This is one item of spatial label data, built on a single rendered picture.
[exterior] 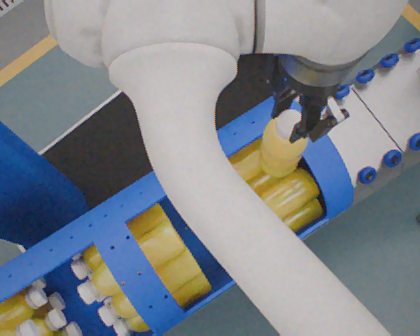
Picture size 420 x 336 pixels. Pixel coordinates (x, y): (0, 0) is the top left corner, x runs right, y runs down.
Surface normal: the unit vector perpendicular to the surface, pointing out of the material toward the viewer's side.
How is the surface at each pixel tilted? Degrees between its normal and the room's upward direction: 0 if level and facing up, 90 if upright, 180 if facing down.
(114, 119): 0
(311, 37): 86
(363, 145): 0
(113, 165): 0
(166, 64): 45
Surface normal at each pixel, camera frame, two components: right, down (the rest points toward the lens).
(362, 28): 0.15, 0.95
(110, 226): -0.27, -0.62
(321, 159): 0.17, 0.01
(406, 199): -0.01, -0.25
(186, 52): 0.25, 0.62
